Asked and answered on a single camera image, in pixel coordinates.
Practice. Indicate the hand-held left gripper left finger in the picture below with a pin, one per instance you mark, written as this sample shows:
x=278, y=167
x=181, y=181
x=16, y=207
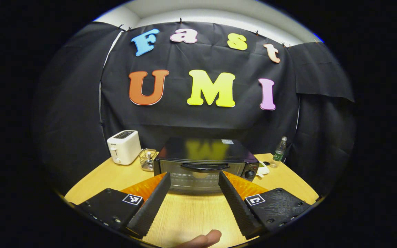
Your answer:
x=153, y=206

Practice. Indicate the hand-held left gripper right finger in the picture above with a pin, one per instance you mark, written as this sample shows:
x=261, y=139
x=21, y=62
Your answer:
x=234, y=206

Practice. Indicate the black electric oven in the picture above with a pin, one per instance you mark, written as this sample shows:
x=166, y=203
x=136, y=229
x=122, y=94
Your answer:
x=202, y=151

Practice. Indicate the white divided dish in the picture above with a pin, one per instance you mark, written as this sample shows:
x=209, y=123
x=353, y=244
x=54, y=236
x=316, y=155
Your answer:
x=262, y=170

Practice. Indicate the small clear shaker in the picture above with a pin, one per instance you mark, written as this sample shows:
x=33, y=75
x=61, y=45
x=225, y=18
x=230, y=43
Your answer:
x=148, y=157

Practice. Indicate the white toaster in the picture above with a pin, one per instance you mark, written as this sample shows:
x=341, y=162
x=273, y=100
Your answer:
x=124, y=148

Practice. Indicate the clear plastic water bottle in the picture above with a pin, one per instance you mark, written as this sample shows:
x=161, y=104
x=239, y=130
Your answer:
x=280, y=151

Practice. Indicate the black backdrop cloth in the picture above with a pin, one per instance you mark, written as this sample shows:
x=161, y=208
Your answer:
x=184, y=120

